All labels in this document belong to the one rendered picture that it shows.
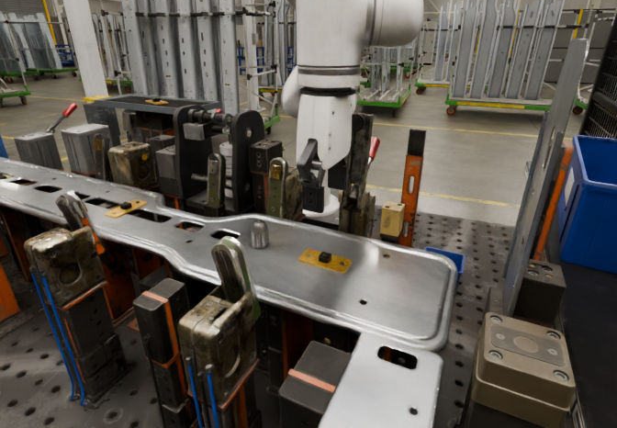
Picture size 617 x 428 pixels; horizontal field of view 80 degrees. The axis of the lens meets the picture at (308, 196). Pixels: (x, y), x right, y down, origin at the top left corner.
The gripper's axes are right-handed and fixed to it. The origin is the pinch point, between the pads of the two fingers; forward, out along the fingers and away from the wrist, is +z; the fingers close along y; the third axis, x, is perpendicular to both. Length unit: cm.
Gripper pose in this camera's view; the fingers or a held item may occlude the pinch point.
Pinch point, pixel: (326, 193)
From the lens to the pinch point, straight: 55.7
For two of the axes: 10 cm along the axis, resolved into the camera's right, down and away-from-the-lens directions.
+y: -4.3, 3.6, -8.3
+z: 0.0, 9.2, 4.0
